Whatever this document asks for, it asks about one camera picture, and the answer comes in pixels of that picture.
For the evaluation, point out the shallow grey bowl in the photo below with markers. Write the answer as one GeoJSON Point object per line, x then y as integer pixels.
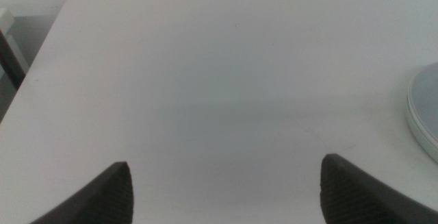
{"type": "Point", "coordinates": [429, 97]}

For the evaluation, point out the white side cabinet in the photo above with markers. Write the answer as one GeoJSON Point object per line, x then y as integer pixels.
{"type": "Point", "coordinates": [5, 20]}

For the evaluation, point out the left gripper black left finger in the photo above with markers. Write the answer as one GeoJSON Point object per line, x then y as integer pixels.
{"type": "Point", "coordinates": [109, 200]}

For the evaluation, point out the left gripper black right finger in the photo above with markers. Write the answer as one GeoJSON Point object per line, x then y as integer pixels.
{"type": "Point", "coordinates": [352, 196]}

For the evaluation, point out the shallow white bowl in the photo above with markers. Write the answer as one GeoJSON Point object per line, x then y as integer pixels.
{"type": "Point", "coordinates": [410, 116]}

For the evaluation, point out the black pole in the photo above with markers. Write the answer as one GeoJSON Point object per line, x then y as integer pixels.
{"type": "Point", "coordinates": [10, 63]}

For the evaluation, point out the shallow pale green bowl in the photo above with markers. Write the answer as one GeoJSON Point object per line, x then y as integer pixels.
{"type": "Point", "coordinates": [420, 141]}

